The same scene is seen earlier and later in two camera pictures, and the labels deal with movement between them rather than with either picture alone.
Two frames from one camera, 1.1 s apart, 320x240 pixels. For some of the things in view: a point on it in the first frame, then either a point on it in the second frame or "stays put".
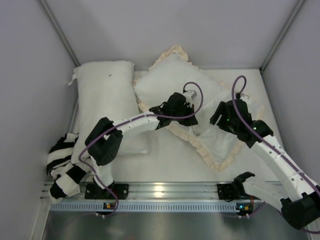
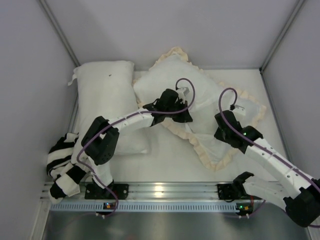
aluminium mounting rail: x=146 y=192 stays put
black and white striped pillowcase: x=68 y=175 stays put
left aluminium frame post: x=59 y=32 stays put
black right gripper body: x=222 y=116 to x=225 y=132
